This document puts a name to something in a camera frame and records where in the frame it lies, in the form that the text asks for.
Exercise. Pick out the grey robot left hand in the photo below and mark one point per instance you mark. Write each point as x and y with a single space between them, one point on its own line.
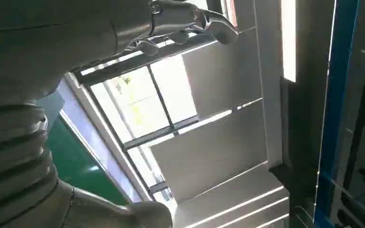
44 41

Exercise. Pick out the ribbed grey left arm sleeve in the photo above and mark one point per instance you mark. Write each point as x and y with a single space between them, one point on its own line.
12 151

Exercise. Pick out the green board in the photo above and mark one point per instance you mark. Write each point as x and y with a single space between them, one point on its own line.
75 163

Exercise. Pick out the long white ceiling lamp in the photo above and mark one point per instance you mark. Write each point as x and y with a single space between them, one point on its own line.
289 41

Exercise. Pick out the blue beam strip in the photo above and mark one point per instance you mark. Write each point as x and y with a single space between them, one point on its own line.
335 110

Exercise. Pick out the black pole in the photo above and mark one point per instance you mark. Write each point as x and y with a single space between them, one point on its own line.
363 104

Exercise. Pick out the window with dark frame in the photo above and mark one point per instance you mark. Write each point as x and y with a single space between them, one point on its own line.
138 104

